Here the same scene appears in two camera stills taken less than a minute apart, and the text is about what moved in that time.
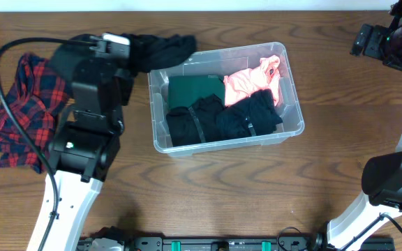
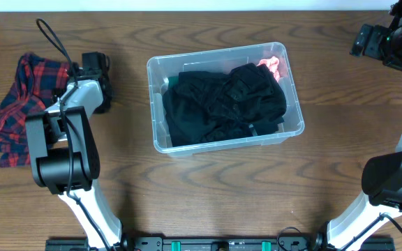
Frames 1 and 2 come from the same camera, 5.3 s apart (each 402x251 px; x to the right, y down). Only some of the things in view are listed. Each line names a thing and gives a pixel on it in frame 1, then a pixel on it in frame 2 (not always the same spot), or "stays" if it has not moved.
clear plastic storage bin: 225,104 stays
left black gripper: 123,73 -> 102,109
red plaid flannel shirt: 40,92 stays
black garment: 148,52 -> 203,105
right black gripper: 380,35 stays
